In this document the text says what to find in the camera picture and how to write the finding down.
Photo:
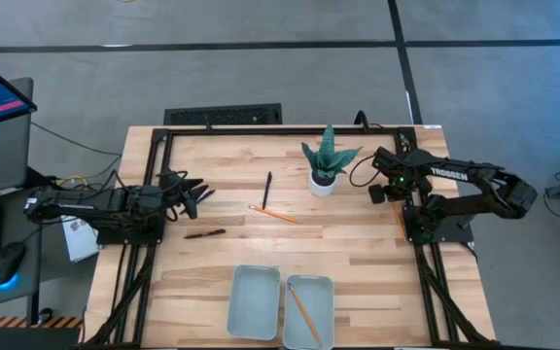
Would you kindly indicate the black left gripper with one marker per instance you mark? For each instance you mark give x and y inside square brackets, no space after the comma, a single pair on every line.
[170,189]

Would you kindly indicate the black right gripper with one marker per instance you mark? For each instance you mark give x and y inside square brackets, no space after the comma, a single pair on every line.
[378,193]

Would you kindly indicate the black pen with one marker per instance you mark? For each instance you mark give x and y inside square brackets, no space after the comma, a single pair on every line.
[209,194]
[204,234]
[267,190]

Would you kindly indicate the orange pencil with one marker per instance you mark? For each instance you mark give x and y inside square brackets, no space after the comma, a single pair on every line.
[399,221]
[304,313]
[275,214]

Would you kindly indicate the light grey plastic bin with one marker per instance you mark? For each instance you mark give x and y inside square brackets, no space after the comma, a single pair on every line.
[253,301]
[310,313]

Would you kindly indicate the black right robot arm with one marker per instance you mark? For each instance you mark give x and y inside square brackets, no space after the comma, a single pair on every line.
[479,180]

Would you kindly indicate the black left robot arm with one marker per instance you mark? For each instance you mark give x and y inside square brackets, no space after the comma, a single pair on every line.
[90,204]

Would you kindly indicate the white plant pot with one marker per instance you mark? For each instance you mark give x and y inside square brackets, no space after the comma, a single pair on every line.
[321,189]

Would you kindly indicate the green artificial plant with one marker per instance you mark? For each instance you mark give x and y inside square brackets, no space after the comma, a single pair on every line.
[328,155]

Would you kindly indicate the black floor vent grille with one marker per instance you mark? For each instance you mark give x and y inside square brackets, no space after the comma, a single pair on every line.
[221,115]

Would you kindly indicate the white label sticker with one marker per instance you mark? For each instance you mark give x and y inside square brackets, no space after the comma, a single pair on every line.
[433,126]

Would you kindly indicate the white printed booklet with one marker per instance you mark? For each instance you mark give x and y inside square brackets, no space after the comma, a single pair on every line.
[80,243]

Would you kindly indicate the black stand bar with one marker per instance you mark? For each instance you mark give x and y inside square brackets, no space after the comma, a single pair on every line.
[37,176]

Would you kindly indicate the grey side desk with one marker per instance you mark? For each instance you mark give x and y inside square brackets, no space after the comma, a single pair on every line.
[29,253]

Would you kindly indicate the grey computer monitor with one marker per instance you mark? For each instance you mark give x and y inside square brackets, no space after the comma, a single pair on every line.
[15,146]

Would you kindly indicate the black desk caster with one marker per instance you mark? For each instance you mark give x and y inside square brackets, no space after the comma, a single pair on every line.
[45,316]

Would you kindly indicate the black computer mouse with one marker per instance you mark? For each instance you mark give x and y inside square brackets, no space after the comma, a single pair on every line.
[8,260]

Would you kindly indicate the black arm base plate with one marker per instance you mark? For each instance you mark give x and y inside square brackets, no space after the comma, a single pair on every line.
[115,238]
[455,235]

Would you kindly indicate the black aluminium table frame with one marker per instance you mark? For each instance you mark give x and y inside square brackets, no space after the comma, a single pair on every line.
[285,131]

